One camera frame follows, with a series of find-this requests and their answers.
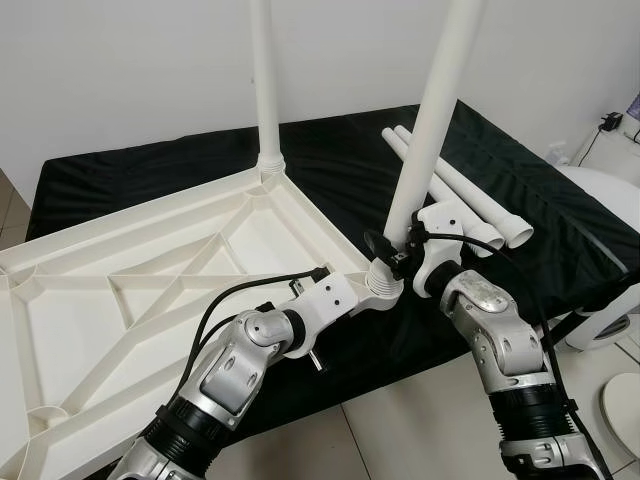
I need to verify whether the white plastic table leg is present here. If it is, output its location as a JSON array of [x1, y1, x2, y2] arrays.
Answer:
[[365, 0, 488, 301], [248, 0, 286, 181], [380, 128, 506, 259], [395, 125, 536, 251]]

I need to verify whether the white plastic table top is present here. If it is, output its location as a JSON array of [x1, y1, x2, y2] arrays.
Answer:
[[0, 165, 406, 480]]

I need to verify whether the white plastic floor object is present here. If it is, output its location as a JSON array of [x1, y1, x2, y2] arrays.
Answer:
[[565, 165, 640, 351]]

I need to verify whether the white round flat floor disc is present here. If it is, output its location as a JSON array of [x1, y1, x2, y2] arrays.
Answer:
[[600, 372, 640, 441]]

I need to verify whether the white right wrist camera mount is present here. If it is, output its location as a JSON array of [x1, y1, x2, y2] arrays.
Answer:
[[413, 200, 466, 298]]

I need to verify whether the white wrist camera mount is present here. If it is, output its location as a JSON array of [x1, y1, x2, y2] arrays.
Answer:
[[413, 200, 466, 298], [290, 272, 361, 331]]

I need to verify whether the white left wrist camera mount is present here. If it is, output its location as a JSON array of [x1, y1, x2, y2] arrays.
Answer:
[[290, 272, 361, 331]]

